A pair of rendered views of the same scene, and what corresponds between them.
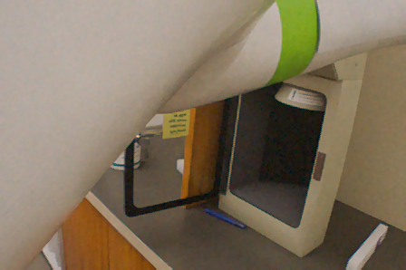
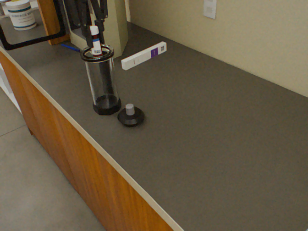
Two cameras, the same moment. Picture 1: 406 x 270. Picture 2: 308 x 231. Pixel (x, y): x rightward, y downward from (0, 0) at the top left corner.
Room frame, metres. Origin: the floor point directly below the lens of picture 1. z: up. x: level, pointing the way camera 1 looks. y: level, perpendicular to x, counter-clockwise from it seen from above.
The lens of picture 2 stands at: (-0.45, -0.66, 1.57)
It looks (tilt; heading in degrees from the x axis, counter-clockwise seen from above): 38 degrees down; 8
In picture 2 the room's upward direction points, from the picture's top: 4 degrees counter-clockwise
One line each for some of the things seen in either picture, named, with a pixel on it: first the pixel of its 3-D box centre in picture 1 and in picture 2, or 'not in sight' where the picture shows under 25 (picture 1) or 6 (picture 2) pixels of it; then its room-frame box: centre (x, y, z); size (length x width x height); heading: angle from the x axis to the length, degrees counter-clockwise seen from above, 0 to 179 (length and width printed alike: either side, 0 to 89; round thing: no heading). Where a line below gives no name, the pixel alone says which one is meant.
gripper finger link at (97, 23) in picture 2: not in sight; (99, 32); (0.41, -0.40, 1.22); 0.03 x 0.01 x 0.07; 44
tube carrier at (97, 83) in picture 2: not in sight; (102, 79); (0.40, -0.38, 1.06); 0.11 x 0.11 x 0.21
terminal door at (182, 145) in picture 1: (178, 139); (24, 1); (0.87, 0.07, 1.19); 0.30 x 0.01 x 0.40; 127
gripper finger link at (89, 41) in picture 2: not in sight; (88, 35); (0.38, -0.37, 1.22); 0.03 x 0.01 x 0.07; 44
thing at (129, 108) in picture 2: not in sight; (130, 113); (0.32, -0.48, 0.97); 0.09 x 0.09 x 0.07
